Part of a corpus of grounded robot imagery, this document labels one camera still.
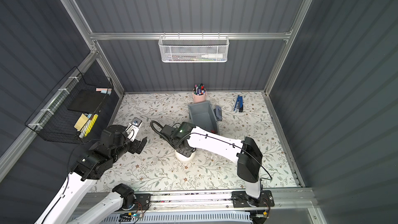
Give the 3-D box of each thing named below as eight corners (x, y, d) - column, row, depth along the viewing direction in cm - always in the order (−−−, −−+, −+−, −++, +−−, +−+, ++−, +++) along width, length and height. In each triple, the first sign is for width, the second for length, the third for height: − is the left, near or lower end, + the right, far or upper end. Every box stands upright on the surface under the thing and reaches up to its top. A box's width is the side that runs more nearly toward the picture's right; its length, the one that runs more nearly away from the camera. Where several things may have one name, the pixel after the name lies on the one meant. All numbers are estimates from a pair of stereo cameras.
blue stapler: (233, 111, 111) (233, 109, 109) (235, 96, 121) (236, 94, 119) (242, 113, 110) (242, 111, 108) (244, 98, 120) (244, 96, 118)
